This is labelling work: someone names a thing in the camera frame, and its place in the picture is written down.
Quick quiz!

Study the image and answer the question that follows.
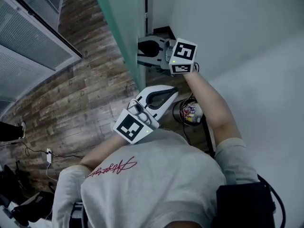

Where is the thick black cable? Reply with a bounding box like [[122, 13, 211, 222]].
[[257, 173, 287, 223]]

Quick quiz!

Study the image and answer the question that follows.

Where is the frosted glass door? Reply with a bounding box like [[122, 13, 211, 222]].
[[90, 0, 149, 88]]

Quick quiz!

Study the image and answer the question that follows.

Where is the person's grey shirt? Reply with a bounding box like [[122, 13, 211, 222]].
[[52, 128, 260, 228]]

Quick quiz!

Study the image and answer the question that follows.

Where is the glass partition with blinds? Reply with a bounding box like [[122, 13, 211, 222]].
[[0, 0, 83, 112]]

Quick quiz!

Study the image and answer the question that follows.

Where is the thin white cable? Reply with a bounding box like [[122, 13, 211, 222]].
[[46, 161, 59, 183]]

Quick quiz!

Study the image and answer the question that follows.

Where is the black waste bin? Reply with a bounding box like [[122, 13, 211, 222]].
[[172, 98, 205, 128]]

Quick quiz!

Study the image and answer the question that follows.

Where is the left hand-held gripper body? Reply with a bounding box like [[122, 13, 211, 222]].
[[113, 98, 161, 145]]

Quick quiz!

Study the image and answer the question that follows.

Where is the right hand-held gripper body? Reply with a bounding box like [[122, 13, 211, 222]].
[[161, 37, 199, 76]]

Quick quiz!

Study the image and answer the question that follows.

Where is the thin black floor cable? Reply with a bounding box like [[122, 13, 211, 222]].
[[0, 141, 84, 159]]

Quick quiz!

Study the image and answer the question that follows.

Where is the person's left forearm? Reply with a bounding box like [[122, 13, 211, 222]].
[[79, 133, 128, 171]]

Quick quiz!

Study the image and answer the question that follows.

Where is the black office chair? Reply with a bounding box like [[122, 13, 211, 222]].
[[0, 160, 56, 226]]

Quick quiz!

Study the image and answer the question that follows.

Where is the black metal stand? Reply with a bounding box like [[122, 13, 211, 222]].
[[201, 117, 217, 158]]

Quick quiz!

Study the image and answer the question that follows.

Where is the person's right forearm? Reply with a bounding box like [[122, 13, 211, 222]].
[[184, 69, 242, 144]]

